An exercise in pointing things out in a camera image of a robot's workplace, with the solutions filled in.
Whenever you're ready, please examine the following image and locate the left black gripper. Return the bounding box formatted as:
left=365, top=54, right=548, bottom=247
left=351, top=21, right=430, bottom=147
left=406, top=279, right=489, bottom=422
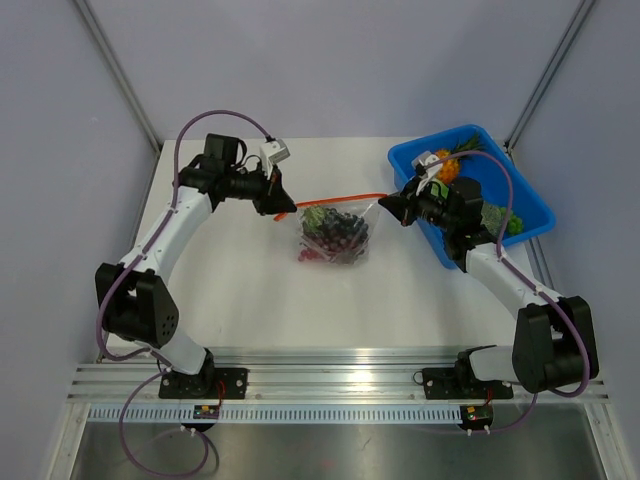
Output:
left=224, top=159, right=296, bottom=216

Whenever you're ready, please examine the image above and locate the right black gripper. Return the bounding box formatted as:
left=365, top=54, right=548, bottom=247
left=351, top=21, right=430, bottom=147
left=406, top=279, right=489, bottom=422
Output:
left=381, top=175, right=458, bottom=232

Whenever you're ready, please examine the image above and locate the blue black grape bunch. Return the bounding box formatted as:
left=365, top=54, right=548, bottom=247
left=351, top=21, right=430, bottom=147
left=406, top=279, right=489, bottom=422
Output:
left=301, top=205, right=369, bottom=244

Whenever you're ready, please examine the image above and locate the clear zip bag orange zipper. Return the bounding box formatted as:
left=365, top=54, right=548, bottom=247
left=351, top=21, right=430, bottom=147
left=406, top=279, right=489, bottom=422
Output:
left=274, top=193, right=386, bottom=266

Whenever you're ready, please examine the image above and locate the dark purple grape bunch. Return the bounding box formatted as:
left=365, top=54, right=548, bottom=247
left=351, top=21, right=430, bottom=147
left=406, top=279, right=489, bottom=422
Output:
left=297, top=237, right=369, bottom=265

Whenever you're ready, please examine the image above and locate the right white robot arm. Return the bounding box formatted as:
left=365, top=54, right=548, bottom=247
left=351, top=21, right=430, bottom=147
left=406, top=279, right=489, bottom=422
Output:
left=379, top=177, right=600, bottom=397

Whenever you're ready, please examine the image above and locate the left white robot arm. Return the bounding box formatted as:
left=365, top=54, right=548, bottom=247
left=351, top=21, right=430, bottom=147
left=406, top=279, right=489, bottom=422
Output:
left=95, top=134, right=297, bottom=399

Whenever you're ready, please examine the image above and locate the green cabbage toy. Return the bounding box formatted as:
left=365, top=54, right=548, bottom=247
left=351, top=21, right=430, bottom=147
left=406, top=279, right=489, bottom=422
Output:
left=431, top=181, right=449, bottom=202

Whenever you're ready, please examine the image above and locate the orange toy pineapple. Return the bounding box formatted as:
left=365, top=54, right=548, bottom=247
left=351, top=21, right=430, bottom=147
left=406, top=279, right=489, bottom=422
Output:
left=435, top=133, right=484, bottom=185

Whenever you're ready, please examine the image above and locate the green cantaloupe melon toy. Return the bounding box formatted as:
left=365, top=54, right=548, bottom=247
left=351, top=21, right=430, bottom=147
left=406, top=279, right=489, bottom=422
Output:
left=481, top=202, right=503, bottom=236

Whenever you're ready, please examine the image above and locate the blue plastic bin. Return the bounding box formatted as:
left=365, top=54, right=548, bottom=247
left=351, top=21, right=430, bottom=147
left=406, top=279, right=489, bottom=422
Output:
left=387, top=124, right=556, bottom=247

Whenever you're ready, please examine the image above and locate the small green grape bunch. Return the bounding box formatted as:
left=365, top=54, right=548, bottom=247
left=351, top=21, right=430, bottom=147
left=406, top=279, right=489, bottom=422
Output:
left=506, top=213, right=524, bottom=236

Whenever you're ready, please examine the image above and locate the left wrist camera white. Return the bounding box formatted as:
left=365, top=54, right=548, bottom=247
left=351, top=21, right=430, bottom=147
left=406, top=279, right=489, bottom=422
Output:
left=259, top=139, right=290, bottom=180

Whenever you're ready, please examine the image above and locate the aluminium rail frame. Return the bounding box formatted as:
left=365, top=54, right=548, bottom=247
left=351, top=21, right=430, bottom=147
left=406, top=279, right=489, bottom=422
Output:
left=67, top=344, right=611, bottom=406

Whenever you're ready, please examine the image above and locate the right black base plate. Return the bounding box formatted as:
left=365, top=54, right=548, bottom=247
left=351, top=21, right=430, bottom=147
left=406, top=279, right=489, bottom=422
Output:
left=413, top=367, right=514, bottom=400

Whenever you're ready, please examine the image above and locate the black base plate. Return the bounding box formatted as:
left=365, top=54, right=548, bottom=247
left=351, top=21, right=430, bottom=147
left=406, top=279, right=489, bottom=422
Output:
left=413, top=367, right=514, bottom=400
left=158, top=367, right=249, bottom=400

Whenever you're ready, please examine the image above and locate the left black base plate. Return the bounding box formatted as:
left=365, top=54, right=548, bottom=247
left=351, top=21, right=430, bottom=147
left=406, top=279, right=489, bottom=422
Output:
left=158, top=367, right=249, bottom=400

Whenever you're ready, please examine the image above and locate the white slotted cable duct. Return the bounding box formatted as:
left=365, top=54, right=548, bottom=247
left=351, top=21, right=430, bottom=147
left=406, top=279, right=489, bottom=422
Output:
left=88, top=404, right=462, bottom=425

